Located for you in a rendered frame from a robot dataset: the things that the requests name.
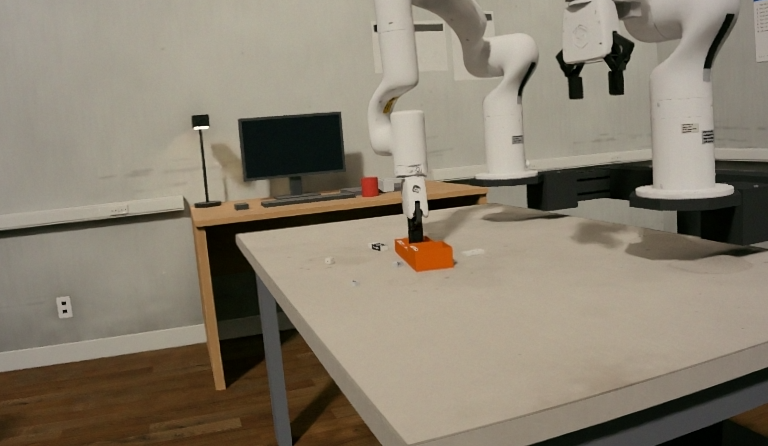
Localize orange open-top bin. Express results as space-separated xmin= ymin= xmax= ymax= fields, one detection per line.
xmin=394 ymin=236 xmax=454 ymax=272

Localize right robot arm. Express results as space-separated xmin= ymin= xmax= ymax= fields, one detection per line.
xmin=368 ymin=0 xmax=539 ymax=192

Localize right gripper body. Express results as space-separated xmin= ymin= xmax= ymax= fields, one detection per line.
xmin=400 ymin=175 xmax=429 ymax=219

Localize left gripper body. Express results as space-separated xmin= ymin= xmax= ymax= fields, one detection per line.
xmin=562 ymin=0 xmax=622 ymax=64

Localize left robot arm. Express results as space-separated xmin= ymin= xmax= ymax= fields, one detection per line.
xmin=612 ymin=0 xmax=740 ymax=199

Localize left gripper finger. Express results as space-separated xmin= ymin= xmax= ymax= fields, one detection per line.
xmin=556 ymin=48 xmax=585 ymax=100
xmin=603 ymin=31 xmax=635 ymax=96

